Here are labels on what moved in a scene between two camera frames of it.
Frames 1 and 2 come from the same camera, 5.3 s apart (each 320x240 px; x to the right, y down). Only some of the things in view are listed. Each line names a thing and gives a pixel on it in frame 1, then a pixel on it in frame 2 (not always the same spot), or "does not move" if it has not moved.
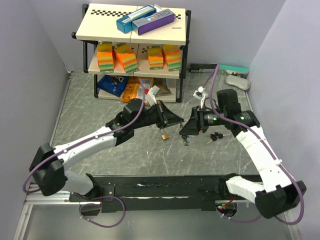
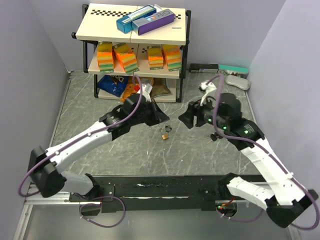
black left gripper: (166, 117) → (158, 115)
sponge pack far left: (105, 57) does not move
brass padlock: (165, 136) does not move
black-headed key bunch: (186, 139) → (167, 128)
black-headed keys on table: (213, 137) does not move
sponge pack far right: (173, 54) does not move
